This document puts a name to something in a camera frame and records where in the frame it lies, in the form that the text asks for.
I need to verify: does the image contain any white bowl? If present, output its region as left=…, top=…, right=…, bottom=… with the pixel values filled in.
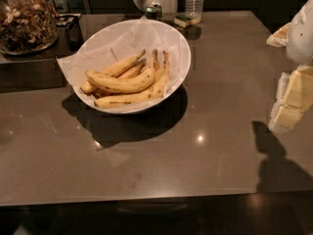
left=71, top=18, right=191, bottom=115

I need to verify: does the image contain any right side banana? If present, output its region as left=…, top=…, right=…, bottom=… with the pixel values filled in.
left=154, top=51, right=168, bottom=83

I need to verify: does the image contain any glass jar of nuts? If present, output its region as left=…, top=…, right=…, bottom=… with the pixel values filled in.
left=0, top=0, right=58, bottom=55

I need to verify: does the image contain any large front curved banana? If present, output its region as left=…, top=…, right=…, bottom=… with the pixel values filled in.
left=85, top=50, right=157, bottom=93

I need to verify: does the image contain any upper left banana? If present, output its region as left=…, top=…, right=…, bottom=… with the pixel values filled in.
left=80, top=49, right=146, bottom=93

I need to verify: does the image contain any yellow green sponge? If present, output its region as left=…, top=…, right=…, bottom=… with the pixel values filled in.
left=174, top=14, right=201, bottom=28

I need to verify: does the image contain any white paper liner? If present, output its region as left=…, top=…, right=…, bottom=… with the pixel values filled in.
left=58, top=18, right=191, bottom=114

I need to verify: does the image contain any dark raised counter box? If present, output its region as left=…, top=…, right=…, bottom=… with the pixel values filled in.
left=0, top=20, right=84, bottom=93

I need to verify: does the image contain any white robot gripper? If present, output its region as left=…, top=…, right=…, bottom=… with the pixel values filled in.
left=266, top=0, right=313, bottom=133

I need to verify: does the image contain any clear plastic water bottle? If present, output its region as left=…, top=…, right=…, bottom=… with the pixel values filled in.
left=185, top=0, right=204, bottom=19

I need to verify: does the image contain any middle hidden banana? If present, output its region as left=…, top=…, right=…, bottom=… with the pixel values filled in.
left=118, top=61, right=146, bottom=79

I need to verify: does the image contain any small dark object on counter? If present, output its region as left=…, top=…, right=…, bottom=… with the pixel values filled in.
left=56, top=14, right=80, bottom=26

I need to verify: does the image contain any small green metal can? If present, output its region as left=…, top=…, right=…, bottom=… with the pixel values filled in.
left=145, top=3, right=162, bottom=21

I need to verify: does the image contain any bottom front banana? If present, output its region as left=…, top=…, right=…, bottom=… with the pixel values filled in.
left=94, top=52, right=170, bottom=109

